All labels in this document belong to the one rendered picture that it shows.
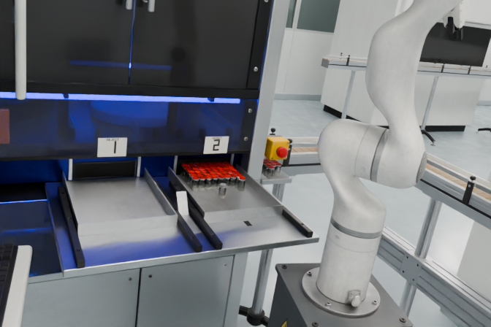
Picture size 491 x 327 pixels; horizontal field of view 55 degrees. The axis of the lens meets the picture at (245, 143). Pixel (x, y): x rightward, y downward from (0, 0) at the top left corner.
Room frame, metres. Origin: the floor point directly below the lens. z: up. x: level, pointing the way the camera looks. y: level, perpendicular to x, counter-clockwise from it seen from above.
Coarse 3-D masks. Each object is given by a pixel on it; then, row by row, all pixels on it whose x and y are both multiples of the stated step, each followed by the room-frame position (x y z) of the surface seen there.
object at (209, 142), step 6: (210, 138) 1.49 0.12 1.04; (216, 138) 1.50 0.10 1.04; (222, 138) 1.51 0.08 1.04; (228, 138) 1.52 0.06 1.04; (210, 144) 1.49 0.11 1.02; (216, 144) 1.50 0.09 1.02; (222, 144) 1.51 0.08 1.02; (204, 150) 1.48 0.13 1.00; (210, 150) 1.49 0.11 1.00; (222, 150) 1.51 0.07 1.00
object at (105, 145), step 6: (102, 138) 1.32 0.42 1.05; (108, 138) 1.33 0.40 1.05; (114, 138) 1.34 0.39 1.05; (120, 138) 1.34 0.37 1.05; (126, 138) 1.35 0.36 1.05; (102, 144) 1.32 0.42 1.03; (108, 144) 1.33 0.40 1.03; (120, 144) 1.34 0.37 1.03; (126, 144) 1.35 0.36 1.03; (102, 150) 1.32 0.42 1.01; (108, 150) 1.33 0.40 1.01; (120, 150) 1.35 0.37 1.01; (102, 156) 1.32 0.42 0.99; (108, 156) 1.33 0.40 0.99
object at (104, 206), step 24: (144, 168) 1.46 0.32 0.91; (72, 192) 1.28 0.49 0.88; (96, 192) 1.30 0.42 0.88; (120, 192) 1.32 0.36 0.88; (144, 192) 1.35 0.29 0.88; (72, 216) 1.13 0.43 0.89; (96, 216) 1.15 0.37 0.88; (120, 216) 1.17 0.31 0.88; (144, 216) 1.19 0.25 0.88; (168, 216) 1.16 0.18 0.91
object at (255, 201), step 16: (176, 176) 1.43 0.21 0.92; (192, 192) 1.40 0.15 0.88; (208, 192) 1.42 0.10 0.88; (240, 192) 1.46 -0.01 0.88; (256, 192) 1.47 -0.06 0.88; (208, 208) 1.30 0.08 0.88; (224, 208) 1.32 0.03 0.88; (240, 208) 1.34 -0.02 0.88; (256, 208) 1.29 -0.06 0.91; (272, 208) 1.31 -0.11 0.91
